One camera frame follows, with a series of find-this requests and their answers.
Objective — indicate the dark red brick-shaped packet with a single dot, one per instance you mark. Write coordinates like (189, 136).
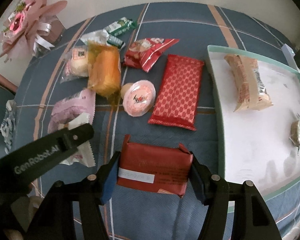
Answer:
(153, 167)

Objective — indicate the small round wrapped snack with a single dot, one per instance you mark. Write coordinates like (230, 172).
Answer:
(298, 133)

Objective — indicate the pink snack packet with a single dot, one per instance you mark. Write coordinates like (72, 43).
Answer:
(70, 107)

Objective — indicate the clear-wrapped round bun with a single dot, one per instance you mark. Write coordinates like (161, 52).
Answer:
(76, 63)

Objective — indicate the white and green snack packet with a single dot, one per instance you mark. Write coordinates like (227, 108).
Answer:
(100, 37)

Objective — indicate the blue plaid bedspread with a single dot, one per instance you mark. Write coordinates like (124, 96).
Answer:
(140, 131)

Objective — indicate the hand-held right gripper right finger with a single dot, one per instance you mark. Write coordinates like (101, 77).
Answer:
(198, 183)

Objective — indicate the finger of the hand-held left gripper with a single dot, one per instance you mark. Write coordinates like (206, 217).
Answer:
(76, 137)

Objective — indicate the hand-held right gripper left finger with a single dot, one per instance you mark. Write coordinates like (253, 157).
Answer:
(107, 182)

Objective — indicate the beige snack packet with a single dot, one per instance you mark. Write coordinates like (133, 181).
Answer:
(247, 82)

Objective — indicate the red patterned snack packet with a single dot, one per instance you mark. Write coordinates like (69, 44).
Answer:
(177, 92)

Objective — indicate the person's left hand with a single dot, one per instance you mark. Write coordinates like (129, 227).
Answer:
(35, 201)

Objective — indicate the red snack bag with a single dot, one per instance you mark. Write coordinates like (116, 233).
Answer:
(150, 52)

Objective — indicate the white tray with green rim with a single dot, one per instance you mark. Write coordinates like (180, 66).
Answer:
(252, 142)

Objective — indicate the brown box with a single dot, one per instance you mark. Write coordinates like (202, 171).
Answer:
(55, 31)

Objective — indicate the yellow cake packet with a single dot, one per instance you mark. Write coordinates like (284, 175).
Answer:
(105, 70)

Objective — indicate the pink flower bouquet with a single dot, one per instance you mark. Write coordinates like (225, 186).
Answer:
(20, 22)

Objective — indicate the pink jelly cup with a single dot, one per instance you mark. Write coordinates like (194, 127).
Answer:
(138, 97)

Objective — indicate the blue and white patterned pack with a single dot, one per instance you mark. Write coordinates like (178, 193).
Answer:
(8, 127)

